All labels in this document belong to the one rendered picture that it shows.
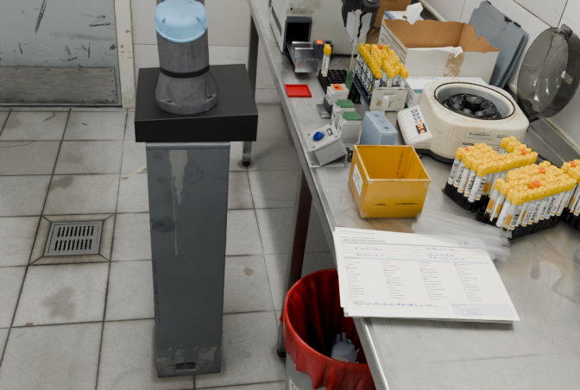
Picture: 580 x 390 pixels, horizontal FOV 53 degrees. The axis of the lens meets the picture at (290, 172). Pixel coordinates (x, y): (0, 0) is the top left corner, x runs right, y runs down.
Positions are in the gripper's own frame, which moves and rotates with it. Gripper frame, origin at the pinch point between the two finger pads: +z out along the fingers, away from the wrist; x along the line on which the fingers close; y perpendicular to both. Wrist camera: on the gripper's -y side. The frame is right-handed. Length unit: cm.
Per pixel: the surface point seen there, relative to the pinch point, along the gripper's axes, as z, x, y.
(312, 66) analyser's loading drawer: 14.2, 6.8, 15.0
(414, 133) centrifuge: 14.0, -10.7, -24.5
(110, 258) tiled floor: 105, 72, 36
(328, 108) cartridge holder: 15.4, 7.4, -8.8
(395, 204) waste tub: 15, 4, -52
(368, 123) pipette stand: 9.8, 2.6, -26.9
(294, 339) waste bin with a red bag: 63, 19, -45
